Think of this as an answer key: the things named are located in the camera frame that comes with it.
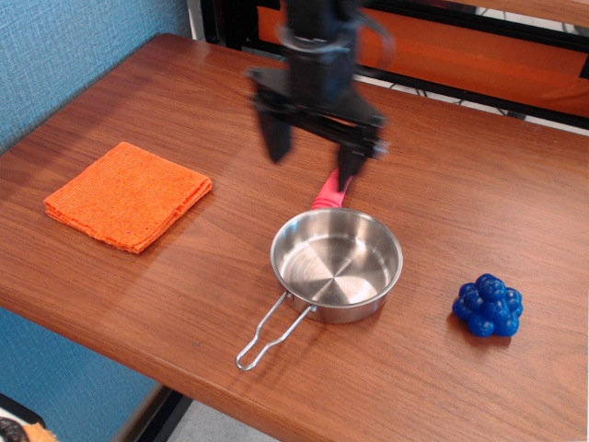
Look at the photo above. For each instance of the orange object bottom left corner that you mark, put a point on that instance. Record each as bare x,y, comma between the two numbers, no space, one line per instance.
13,431

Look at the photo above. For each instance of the stainless steel pan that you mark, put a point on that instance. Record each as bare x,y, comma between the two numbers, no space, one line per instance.
335,265

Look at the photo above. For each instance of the fork with pink handle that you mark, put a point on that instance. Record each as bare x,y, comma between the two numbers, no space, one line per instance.
330,194

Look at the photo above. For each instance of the blue plastic grape bunch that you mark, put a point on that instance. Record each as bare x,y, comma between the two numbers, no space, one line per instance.
489,307

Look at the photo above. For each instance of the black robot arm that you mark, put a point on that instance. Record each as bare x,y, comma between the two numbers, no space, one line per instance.
318,24

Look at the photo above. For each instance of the folded orange cloth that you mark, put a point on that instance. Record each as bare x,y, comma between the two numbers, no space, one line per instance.
128,198

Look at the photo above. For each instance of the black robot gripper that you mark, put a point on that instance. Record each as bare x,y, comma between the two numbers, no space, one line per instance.
315,92

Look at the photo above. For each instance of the black table leg frame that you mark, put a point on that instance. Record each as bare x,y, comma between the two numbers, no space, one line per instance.
156,417

